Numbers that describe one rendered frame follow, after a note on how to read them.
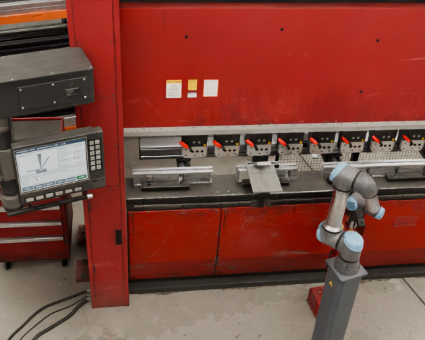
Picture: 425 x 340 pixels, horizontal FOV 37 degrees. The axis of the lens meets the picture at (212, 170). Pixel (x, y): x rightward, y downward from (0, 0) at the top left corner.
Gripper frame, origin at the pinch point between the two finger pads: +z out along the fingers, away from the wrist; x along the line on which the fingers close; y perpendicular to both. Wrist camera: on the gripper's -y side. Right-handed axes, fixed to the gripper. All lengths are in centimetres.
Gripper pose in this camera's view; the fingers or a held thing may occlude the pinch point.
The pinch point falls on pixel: (352, 229)
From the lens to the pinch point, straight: 411.4
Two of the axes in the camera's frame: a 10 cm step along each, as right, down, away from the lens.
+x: -9.6, 1.2, -2.6
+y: -2.7, -6.6, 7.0
